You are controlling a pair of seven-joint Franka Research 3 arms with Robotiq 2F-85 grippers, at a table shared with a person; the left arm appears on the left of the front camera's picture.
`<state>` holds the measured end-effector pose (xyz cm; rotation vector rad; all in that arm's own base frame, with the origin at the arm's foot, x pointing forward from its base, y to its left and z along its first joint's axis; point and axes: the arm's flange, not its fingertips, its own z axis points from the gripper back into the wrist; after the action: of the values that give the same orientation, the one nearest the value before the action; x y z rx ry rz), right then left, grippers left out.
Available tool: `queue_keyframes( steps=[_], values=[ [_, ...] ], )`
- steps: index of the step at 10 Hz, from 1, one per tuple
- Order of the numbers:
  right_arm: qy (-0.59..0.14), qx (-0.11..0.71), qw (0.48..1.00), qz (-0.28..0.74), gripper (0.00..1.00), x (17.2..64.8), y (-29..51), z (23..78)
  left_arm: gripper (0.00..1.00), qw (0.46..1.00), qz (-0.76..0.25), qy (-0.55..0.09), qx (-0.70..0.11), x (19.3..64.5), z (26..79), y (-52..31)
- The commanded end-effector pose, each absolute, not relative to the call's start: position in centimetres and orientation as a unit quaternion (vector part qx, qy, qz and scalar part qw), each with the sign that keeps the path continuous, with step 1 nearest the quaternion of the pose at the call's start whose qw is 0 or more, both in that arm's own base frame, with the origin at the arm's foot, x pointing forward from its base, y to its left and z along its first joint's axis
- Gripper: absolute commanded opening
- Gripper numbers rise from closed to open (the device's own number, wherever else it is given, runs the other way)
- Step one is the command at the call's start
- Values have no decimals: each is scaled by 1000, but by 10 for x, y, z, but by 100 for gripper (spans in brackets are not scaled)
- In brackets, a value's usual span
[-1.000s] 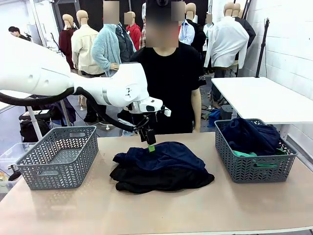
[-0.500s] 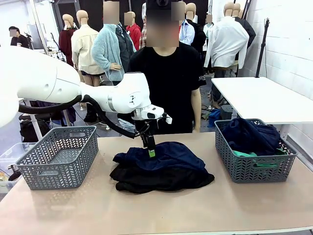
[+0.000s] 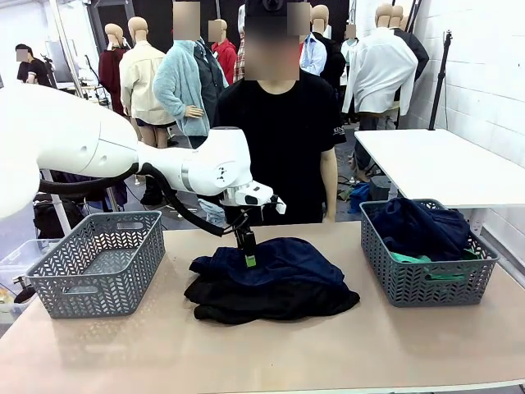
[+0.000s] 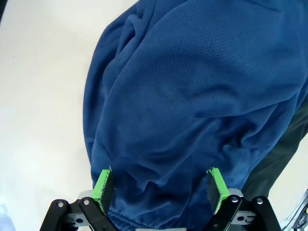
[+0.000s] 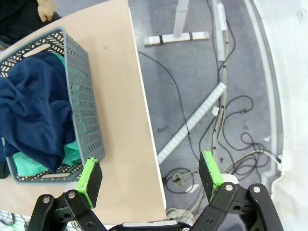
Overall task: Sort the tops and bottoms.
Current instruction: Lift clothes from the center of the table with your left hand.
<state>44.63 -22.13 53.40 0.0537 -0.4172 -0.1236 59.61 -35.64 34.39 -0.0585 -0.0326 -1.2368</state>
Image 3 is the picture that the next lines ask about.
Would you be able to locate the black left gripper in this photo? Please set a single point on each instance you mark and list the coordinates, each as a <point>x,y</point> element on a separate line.
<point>246,214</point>

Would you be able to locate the navy blue fleece garment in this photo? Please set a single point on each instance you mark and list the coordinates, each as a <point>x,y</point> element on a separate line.
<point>287,262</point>
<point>418,230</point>

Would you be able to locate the black garment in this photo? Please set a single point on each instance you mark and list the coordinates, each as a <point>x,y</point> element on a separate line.
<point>266,308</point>

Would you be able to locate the green garment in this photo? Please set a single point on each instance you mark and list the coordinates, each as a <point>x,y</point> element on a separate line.
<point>406,257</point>

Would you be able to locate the person's left forearm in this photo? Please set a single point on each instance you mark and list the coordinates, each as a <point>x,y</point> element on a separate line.
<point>329,201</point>

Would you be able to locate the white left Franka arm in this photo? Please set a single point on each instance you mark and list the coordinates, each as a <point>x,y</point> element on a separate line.
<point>61,135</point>

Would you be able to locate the light blue denim heap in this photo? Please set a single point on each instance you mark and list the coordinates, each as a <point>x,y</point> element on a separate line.
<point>209,213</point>

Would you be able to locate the black fuzzy boot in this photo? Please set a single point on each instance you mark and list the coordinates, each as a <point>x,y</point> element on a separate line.
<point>152,193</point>

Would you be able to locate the person in black t-shirt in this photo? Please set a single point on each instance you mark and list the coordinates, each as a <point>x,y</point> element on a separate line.
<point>287,135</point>

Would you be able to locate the bright blue cloth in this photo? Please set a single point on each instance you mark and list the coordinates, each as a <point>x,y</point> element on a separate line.
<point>359,199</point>

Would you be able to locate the dark grey floor bin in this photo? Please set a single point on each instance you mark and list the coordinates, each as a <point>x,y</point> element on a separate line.
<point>379,189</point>

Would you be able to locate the grey plastic lattice basket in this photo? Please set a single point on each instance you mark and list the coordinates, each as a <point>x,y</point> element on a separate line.
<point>94,295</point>
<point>430,291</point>

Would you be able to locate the mannequin in light blue fleece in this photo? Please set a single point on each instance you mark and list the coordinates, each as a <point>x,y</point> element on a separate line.
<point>176,82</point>

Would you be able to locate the mannequin in red top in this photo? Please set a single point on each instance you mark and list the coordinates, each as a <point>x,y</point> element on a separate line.
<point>225,57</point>

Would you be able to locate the mannequin in cream jacket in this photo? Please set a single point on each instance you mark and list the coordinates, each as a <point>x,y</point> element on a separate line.
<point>139,82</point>

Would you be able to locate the mannequin in pale blue shirt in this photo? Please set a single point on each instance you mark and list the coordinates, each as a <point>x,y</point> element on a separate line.
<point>313,57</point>

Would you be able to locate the black bag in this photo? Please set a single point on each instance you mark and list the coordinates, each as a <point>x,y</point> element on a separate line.
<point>43,221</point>

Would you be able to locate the mannequin in black jacket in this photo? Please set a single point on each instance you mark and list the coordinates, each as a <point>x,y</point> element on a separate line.
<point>334,57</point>

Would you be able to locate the mannequin in maroon top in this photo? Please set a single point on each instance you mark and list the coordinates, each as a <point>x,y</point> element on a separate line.
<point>110,70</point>

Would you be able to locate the mannequin in white green top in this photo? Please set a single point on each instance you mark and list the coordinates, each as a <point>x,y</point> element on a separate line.
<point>348,49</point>

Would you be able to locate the white side table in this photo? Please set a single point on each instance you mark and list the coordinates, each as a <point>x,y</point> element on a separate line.
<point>451,164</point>

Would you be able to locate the mannequin in white shirt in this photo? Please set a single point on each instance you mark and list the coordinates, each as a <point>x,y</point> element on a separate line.
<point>381,70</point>

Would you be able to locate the dark pump bottle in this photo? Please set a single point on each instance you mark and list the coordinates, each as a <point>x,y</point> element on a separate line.
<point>26,294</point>

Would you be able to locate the clear storage bin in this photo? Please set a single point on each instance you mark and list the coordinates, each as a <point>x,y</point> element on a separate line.
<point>16,262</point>

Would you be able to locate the black tripod stand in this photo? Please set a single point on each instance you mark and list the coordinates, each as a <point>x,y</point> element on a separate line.
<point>441,82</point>

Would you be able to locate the mannequin in black coat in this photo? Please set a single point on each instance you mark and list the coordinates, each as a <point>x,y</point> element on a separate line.
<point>418,53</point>

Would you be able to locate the background person black white clothes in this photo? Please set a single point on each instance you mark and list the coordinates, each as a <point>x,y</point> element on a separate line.
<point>39,70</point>

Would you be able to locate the white table leg frame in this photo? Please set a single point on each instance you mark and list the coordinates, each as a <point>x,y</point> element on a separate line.
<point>476,219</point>

